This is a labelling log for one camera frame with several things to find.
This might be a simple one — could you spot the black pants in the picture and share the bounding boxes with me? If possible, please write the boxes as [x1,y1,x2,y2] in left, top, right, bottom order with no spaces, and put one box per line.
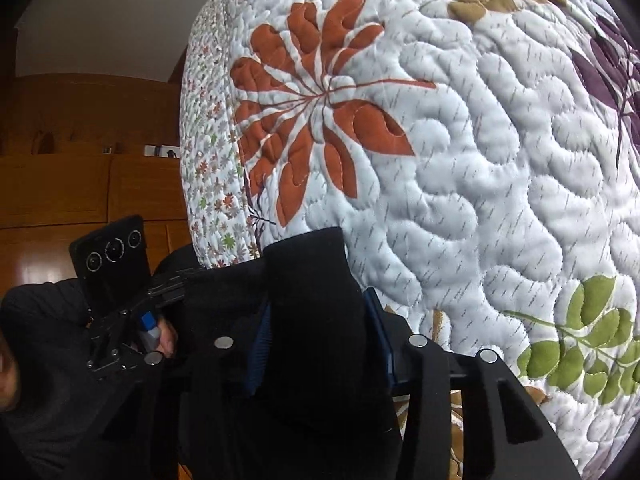
[163,228,398,479]

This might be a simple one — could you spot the person's left hand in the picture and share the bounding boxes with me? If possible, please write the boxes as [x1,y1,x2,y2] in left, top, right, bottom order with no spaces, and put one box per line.
[154,316,178,359]

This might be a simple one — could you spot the black smartphone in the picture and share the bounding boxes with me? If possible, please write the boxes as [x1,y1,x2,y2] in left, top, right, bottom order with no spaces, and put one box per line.
[68,214,152,320]

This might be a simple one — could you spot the wooden wardrobe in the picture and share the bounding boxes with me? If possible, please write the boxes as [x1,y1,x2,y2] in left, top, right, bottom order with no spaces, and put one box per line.
[1,74,191,290]

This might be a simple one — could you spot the floral quilted bedspread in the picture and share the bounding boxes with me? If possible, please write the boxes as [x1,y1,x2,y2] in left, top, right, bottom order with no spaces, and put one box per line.
[180,0,639,479]

